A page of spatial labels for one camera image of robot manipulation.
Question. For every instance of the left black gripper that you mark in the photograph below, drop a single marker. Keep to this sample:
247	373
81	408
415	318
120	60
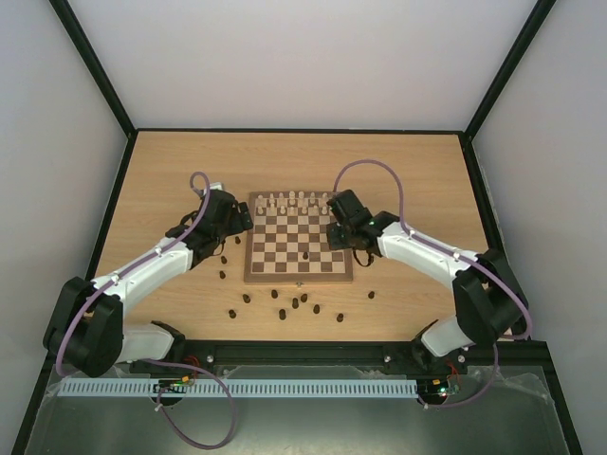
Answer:
237	225

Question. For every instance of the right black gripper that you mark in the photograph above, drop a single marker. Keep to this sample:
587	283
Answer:
336	235

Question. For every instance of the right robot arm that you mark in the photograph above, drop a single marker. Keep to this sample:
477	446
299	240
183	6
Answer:
488	299

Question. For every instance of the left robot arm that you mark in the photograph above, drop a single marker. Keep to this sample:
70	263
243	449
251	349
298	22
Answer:
87	329

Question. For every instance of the wooden chess board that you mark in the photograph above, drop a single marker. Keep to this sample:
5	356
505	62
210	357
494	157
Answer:
277	242

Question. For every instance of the white slotted cable duct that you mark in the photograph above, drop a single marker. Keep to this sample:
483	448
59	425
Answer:
241	388

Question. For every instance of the black aluminium frame rail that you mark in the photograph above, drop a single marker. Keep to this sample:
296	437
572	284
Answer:
404	357

